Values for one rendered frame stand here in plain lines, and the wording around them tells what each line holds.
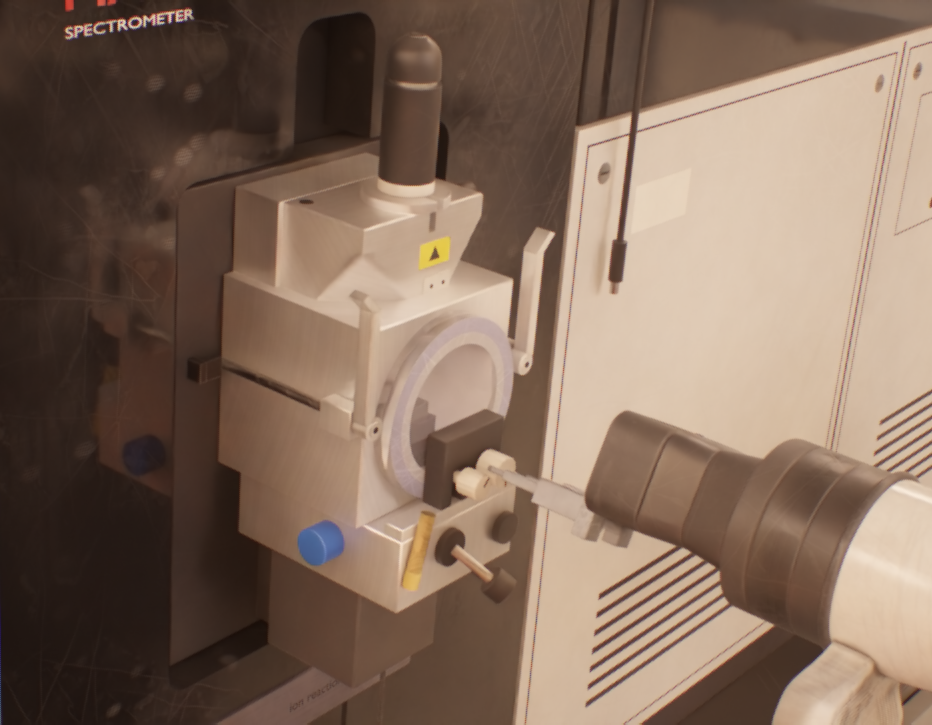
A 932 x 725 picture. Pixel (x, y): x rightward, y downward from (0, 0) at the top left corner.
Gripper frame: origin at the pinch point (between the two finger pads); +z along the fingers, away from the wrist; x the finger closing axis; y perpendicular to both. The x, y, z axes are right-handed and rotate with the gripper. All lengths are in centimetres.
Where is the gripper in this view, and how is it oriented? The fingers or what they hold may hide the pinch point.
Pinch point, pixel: (499, 470)
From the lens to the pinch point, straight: 81.6
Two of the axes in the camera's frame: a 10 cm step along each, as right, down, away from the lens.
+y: 3.6, -9.3, -0.3
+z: -7.7, -3.1, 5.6
